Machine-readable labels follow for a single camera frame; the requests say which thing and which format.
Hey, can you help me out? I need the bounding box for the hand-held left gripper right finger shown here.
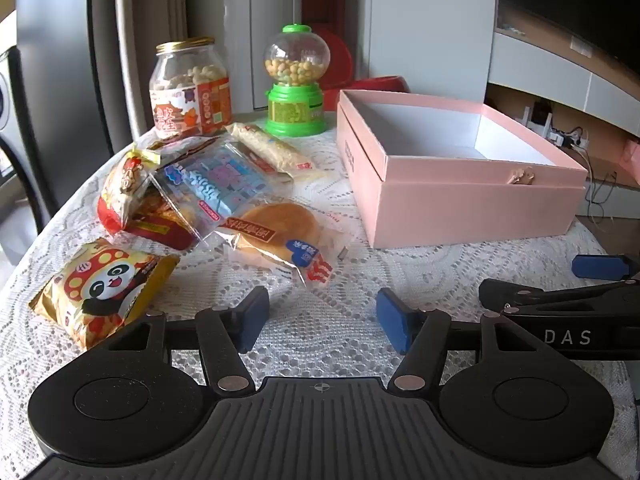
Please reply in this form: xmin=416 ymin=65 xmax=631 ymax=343
xmin=376 ymin=287 xmax=538 ymax=401

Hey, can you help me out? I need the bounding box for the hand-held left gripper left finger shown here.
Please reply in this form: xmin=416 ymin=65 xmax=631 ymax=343
xmin=102 ymin=286 xmax=271 ymax=396

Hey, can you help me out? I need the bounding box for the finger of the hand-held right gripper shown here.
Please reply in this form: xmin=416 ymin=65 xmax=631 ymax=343
xmin=478 ymin=278 xmax=640 ymax=317
xmin=571 ymin=254 xmax=640 ymax=282

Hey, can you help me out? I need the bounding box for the pink cardboard box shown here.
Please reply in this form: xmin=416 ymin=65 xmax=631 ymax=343
xmin=336 ymin=89 xmax=590 ymax=250

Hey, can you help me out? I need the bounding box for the dark red egg snack packet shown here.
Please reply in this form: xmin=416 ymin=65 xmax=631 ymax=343
xmin=122 ymin=195 xmax=206 ymax=251

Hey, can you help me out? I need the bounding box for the blue snack packet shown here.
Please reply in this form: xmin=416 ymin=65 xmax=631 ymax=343
xmin=150 ymin=142 xmax=293 ymax=241

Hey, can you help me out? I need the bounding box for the yellow and red snack packet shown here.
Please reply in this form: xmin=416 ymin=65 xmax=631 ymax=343
xmin=96 ymin=142 xmax=161 ymax=235

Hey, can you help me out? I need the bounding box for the round cake clear packet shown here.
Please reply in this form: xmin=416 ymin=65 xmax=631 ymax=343
xmin=220 ymin=201 xmax=351 ymax=288

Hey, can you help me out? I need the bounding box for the pink bag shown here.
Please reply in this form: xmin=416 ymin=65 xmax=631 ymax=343
xmin=620 ymin=140 xmax=640 ymax=176

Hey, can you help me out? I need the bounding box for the white power strip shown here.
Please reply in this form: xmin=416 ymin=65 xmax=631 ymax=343
xmin=547 ymin=127 xmax=588 ymax=150

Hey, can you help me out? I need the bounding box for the yellow panda snack packet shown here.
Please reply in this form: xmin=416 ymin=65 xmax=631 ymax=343
xmin=28 ymin=238 xmax=181 ymax=352

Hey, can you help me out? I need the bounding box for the long rice cracker packet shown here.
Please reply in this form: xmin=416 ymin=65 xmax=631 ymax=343
xmin=225 ymin=122 xmax=326 ymax=183

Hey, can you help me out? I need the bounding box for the white television cabinet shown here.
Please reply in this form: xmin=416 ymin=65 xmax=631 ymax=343
xmin=487 ymin=2 xmax=640 ymax=141

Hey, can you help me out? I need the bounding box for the green candy dispenser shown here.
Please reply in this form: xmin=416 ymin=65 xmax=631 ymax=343
xmin=263 ymin=24 xmax=332 ymax=138

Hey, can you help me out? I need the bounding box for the clear peanut jar orange label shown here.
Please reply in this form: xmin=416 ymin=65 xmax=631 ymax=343
xmin=149 ymin=36 xmax=233 ymax=141

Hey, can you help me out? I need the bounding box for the red round container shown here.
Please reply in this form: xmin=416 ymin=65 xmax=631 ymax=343
xmin=322 ymin=75 xmax=408 ymax=111

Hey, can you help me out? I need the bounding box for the red round lid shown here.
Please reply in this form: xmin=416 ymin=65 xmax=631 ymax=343
xmin=320 ymin=30 xmax=353 ymax=88

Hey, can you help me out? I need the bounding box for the grey appliance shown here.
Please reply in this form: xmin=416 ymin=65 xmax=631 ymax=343
xmin=15 ymin=0 xmax=136 ymax=221

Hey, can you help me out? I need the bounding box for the black cable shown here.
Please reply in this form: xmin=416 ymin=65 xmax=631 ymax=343
xmin=575 ymin=145 xmax=621 ymax=221

